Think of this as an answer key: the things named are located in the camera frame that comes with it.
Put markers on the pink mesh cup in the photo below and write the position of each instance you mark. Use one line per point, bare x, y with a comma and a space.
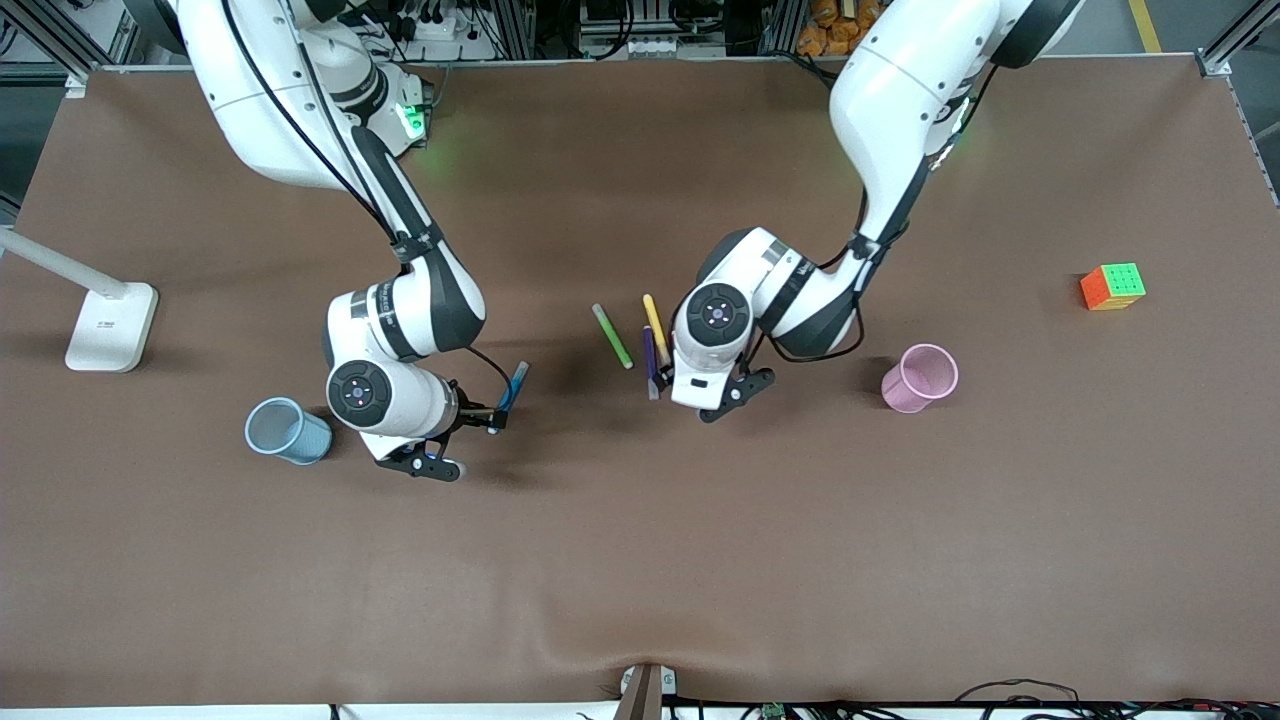
905, 392

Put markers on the green marker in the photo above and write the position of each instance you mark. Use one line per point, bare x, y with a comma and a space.
612, 336

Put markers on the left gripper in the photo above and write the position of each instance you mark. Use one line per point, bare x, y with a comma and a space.
663, 377

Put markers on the white stand with base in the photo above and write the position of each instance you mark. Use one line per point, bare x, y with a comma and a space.
110, 330

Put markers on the orange packaged items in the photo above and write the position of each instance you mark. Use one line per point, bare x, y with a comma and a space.
830, 30

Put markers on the metal corner bracket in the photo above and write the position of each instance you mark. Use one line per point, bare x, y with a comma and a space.
1215, 65
75, 85

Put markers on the white power strip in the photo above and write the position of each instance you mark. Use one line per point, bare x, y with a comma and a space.
440, 30

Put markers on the colourful puzzle cube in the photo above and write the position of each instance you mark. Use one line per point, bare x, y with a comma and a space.
1115, 285

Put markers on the aluminium frame post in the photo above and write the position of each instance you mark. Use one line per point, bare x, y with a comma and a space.
512, 30
782, 28

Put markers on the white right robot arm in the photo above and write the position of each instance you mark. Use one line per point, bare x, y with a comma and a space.
290, 110

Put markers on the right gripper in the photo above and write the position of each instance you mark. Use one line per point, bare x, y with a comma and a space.
472, 410

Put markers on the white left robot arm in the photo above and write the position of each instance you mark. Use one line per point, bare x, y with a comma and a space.
900, 90

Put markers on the blue mesh cup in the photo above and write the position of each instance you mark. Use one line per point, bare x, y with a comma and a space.
295, 440

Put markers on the blue marker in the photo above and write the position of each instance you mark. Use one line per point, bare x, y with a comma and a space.
517, 385

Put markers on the metal table clamp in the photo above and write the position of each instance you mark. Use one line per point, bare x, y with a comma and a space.
640, 695

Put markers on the brown table cover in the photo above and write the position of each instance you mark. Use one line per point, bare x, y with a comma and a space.
640, 550

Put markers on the purple marker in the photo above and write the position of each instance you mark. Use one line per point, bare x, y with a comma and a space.
651, 360

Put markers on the yellow marker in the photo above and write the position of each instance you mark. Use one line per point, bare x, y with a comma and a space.
655, 325

